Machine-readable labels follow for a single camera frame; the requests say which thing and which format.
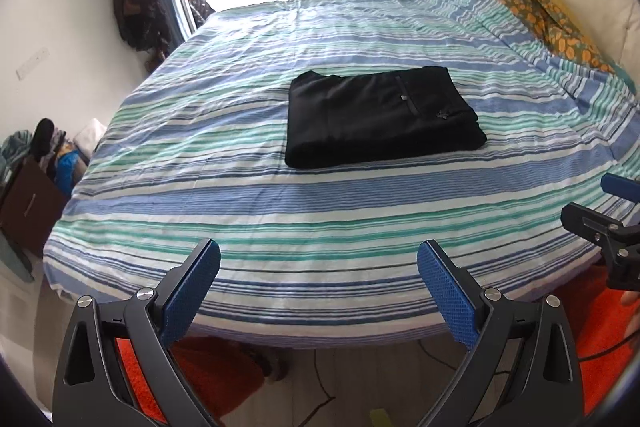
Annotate black pants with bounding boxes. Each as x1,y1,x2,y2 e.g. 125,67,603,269
284,66,487,170

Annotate orange floral quilt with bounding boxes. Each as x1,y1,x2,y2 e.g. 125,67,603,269
497,0,615,74

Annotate pile of clothes by wall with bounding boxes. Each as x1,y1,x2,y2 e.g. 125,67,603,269
1,118,106,197

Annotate white wall switch plate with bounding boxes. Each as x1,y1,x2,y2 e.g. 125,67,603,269
15,48,50,80

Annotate dark jacket hanging on wall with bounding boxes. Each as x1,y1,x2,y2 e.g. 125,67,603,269
113,0,171,56

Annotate person's right hand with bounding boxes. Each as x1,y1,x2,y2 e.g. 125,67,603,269
620,291,640,351

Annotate green slipper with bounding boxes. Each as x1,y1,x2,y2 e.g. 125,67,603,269
369,409,394,427

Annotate striped blue green bedsheet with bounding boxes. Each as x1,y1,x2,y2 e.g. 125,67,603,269
43,0,639,347

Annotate black cable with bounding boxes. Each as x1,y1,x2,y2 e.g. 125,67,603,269
299,330,640,417

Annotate cream padded headboard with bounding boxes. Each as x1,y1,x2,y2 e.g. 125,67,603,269
563,0,639,81

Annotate orange fleece right leg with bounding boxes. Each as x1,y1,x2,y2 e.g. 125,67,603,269
554,265,634,413

